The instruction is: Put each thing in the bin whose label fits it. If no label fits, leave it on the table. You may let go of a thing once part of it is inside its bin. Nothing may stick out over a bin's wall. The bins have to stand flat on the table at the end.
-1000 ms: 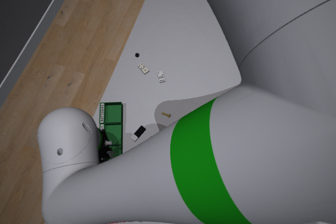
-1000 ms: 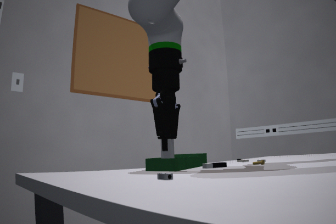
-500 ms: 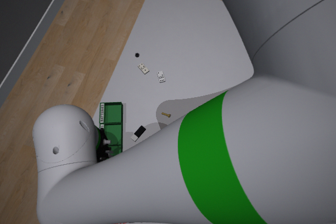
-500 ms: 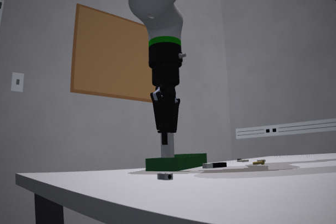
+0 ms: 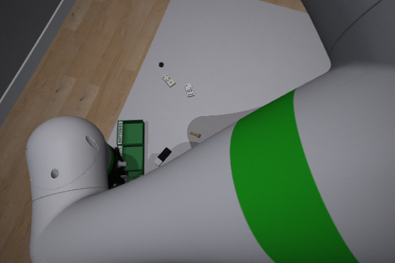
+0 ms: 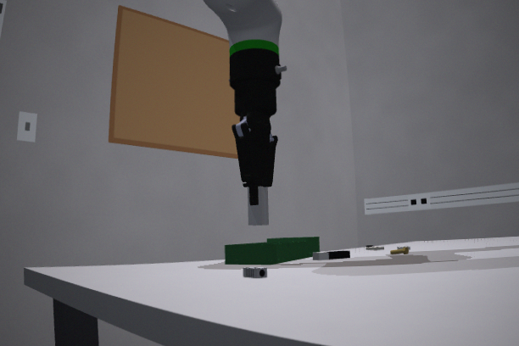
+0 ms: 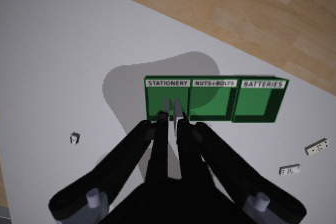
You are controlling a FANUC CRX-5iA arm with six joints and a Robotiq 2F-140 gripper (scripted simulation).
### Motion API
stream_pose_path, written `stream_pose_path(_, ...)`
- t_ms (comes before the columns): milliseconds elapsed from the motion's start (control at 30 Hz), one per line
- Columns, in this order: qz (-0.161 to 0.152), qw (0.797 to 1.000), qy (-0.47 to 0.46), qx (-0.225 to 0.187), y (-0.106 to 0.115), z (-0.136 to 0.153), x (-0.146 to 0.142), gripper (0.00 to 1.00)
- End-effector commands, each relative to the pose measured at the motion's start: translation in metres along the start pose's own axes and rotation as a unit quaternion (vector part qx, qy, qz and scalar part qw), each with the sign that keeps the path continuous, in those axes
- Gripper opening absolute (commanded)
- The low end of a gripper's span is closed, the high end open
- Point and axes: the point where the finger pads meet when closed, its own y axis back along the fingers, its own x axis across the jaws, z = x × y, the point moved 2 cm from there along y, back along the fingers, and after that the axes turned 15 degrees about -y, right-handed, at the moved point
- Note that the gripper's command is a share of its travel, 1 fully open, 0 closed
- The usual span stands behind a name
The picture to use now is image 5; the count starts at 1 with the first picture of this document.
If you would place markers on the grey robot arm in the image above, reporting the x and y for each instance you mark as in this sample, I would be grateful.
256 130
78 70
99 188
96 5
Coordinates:
306 178

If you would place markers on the white domino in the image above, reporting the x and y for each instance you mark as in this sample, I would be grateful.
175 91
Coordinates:
189 90
168 80

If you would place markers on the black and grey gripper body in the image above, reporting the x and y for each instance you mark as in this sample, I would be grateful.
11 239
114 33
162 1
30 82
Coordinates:
116 179

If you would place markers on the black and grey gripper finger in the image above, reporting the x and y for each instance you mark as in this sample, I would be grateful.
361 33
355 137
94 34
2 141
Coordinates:
120 181
124 174

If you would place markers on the green three-compartment bin rack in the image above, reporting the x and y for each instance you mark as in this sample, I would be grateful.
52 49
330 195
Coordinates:
131 143

